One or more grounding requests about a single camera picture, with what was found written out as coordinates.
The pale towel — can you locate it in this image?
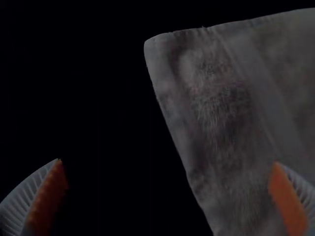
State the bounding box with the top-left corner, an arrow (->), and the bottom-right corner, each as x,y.
143,7 -> 315,236

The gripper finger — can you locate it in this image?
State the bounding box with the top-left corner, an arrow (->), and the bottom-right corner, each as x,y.
0,158 -> 69,236
268,161 -> 315,236

